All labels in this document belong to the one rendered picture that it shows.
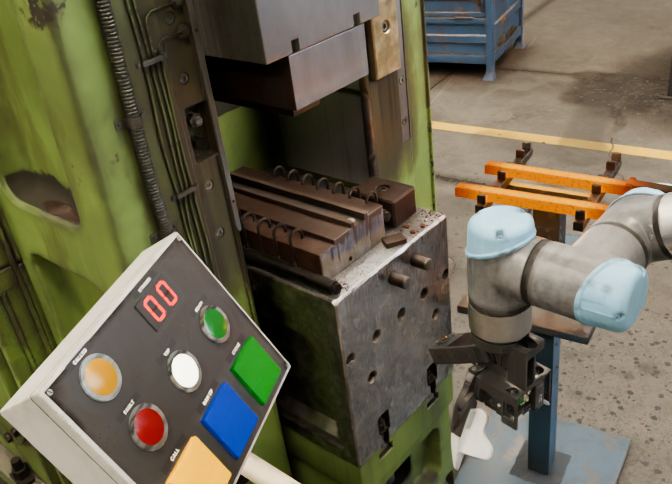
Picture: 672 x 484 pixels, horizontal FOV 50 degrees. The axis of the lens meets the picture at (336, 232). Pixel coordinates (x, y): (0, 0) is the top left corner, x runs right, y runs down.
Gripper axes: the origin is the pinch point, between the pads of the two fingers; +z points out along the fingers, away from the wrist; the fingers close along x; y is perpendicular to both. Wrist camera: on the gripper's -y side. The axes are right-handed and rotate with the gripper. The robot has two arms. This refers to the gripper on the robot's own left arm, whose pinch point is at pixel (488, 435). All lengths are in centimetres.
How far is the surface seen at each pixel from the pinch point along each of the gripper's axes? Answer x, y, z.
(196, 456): -33.6, -18.5, -9.4
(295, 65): 12, -49, -41
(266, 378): -17.1, -27.1, -5.9
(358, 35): 29, -51, -41
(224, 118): 26, -99, -16
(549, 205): 57, -29, -1
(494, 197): 53, -41, -1
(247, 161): 30, -100, -3
